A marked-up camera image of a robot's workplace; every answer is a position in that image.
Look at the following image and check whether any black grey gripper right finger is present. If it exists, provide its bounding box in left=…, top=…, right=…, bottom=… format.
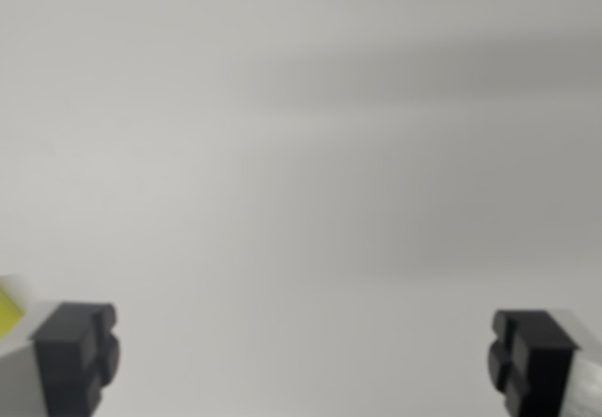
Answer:
left=487, top=309, right=602, bottom=417

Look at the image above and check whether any black grey gripper left finger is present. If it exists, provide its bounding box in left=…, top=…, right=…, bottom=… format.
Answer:
left=0, top=300, right=121, bottom=417

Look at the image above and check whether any yellow cube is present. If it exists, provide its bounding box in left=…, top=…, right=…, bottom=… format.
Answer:
left=0, top=275, right=25, bottom=341

